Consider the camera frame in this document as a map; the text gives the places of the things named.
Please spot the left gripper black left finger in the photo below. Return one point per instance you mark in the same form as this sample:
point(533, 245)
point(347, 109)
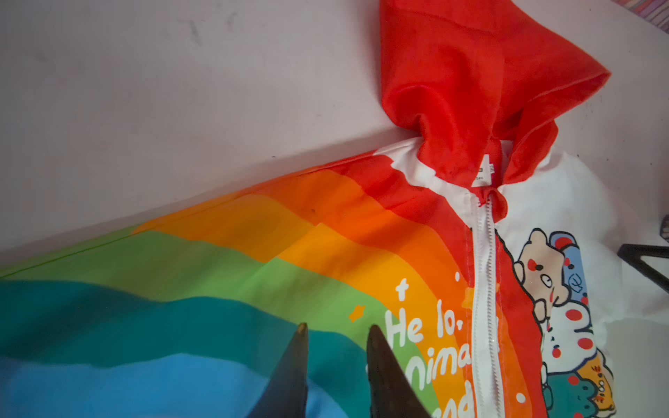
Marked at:
point(286, 394)

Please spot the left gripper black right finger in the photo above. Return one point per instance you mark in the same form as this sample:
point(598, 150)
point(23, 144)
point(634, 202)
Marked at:
point(391, 394)

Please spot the rainbow red white kids jacket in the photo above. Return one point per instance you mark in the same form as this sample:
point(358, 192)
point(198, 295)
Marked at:
point(486, 256)

